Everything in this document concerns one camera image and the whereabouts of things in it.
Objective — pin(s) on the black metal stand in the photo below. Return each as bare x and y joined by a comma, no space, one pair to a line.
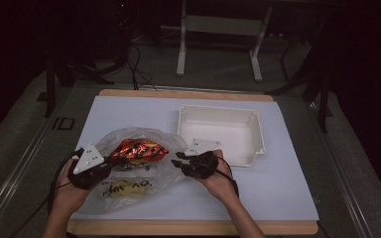
324,99
50,86

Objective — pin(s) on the white metal stand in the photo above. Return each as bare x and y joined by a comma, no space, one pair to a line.
221,25

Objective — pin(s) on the red orange snack packet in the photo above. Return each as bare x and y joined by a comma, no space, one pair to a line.
139,150

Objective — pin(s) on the clear plastic bag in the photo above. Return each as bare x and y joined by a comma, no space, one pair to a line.
165,172

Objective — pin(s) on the white table mat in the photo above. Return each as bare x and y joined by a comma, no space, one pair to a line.
271,195

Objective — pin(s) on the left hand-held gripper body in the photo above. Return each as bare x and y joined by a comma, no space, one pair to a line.
87,172

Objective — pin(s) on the person's right hand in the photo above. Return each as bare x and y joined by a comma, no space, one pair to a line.
220,185

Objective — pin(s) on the aluminium floor rail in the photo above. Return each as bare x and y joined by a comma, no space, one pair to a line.
342,185
13,178

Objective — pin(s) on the white plastic bin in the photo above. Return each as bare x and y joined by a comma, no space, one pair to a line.
231,132

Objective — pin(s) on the person's left hand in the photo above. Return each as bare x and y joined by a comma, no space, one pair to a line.
67,196

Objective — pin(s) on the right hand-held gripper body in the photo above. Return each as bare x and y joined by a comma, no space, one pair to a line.
200,163

